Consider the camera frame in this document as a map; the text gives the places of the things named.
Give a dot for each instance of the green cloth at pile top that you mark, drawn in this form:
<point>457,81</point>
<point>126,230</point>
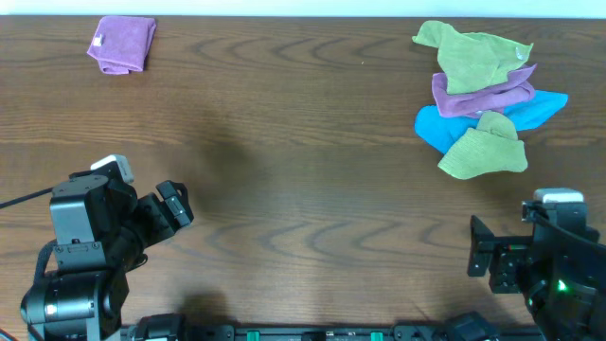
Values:
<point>472,61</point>

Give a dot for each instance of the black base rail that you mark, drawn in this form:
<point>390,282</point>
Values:
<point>471,327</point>

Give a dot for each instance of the blue microfiber cloth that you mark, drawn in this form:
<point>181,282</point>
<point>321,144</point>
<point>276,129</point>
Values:
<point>442,133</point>

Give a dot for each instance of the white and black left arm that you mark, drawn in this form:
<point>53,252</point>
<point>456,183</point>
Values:
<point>73,306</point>

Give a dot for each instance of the purple cloth in pile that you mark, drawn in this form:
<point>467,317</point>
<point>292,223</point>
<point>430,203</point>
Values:
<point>494,98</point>

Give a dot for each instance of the green cloth near pile front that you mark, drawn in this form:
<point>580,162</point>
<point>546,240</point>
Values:
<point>492,146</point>

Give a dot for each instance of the purple microfiber cloth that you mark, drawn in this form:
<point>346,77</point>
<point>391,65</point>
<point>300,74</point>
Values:
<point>126,44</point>

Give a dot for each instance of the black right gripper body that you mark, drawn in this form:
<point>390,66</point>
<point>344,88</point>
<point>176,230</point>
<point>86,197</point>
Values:
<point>509,272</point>

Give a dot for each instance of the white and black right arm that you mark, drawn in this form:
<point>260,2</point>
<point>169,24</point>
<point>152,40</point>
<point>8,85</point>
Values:
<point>569,310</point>

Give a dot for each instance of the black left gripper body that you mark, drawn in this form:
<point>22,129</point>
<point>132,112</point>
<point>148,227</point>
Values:
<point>158,214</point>

